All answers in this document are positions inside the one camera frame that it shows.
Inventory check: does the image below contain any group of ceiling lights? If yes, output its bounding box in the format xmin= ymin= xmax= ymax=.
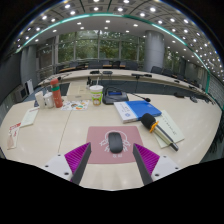
xmin=16 ymin=0 xmax=222 ymax=73

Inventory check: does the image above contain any pink printed mouse pad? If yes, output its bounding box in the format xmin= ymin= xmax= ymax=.
xmin=86 ymin=125 xmax=145 ymax=165

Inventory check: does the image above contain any green and white paper cup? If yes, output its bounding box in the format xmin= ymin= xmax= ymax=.
xmin=89 ymin=84 xmax=105 ymax=107

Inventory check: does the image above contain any red bottle with green band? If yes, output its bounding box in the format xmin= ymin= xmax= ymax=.
xmin=49 ymin=78 xmax=64 ymax=109

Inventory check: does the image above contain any group of dark office chairs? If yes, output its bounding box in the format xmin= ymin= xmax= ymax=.
xmin=56 ymin=59 xmax=203 ymax=88

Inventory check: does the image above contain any cream document with red heading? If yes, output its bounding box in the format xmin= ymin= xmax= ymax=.
xmin=19 ymin=106 xmax=40 ymax=128

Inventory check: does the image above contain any cream paper booklet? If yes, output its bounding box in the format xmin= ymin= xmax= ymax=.
xmin=153 ymin=109 xmax=186 ymax=149

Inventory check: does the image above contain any stack of white paper cups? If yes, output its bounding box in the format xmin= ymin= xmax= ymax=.
xmin=34 ymin=90 xmax=46 ymax=109

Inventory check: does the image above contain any blue and white book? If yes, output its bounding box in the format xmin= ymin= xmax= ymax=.
xmin=113 ymin=100 xmax=163 ymax=124

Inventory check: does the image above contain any black microphone with yellow ring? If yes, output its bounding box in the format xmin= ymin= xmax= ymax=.
xmin=139 ymin=112 xmax=180 ymax=152

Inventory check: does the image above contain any black desk microphone console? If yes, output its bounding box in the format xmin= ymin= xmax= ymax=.
xmin=101 ymin=87 xmax=152 ymax=106

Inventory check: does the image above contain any black computer mouse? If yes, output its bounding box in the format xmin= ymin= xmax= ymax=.
xmin=107 ymin=131 xmax=124 ymax=154

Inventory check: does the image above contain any colourful sticker sheet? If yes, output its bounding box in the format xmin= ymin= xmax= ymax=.
xmin=61 ymin=99 xmax=90 ymax=112

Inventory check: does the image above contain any red and white leaflet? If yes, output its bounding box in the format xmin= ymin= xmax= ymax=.
xmin=6 ymin=122 xmax=22 ymax=150

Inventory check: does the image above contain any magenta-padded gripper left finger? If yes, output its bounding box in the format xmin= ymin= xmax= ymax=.
xmin=43 ymin=142 xmax=92 ymax=186

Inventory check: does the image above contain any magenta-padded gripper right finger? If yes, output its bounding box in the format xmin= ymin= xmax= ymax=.
xmin=132 ymin=143 xmax=183 ymax=186

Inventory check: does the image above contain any beige cardboard box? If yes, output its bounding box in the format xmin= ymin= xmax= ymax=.
xmin=66 ymin=82 xmax=93 ymax=102

